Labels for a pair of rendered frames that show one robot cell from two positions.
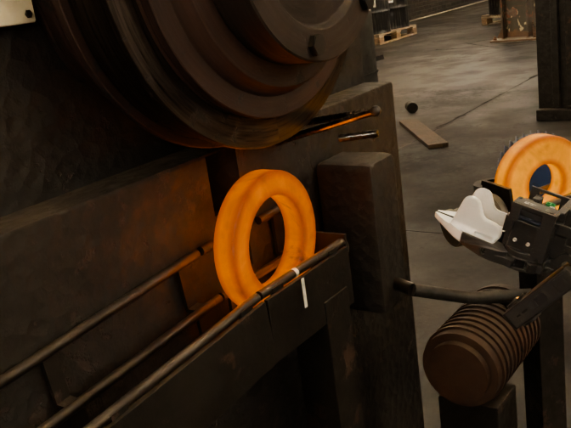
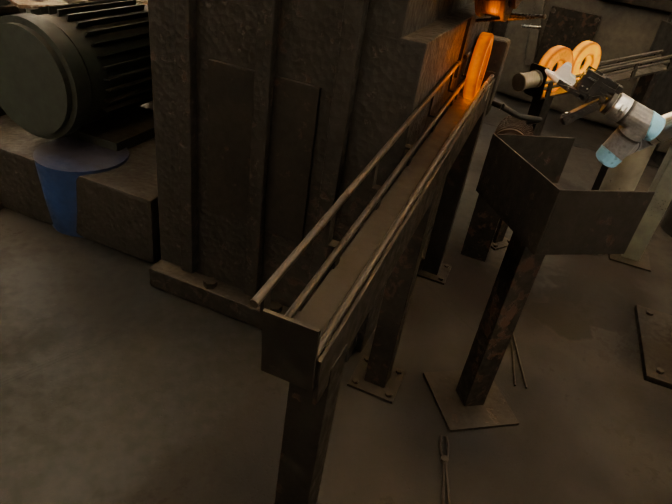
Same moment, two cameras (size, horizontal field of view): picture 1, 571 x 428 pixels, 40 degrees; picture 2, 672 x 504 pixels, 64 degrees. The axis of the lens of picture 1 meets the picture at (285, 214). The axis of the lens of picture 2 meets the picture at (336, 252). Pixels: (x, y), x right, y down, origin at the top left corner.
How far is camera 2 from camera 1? 0.99 m
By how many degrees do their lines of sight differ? 24
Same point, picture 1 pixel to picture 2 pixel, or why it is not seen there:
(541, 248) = (593, 91)
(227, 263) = (475, 71)
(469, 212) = (564, 71)
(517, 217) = (588, 76)
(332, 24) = not seen: outside the picture
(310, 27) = not seen: outside the picture
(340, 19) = not seen: outside the picture
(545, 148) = (564, 53)
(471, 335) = (519, 131)
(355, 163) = (499, 40)
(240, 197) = (486, 42)
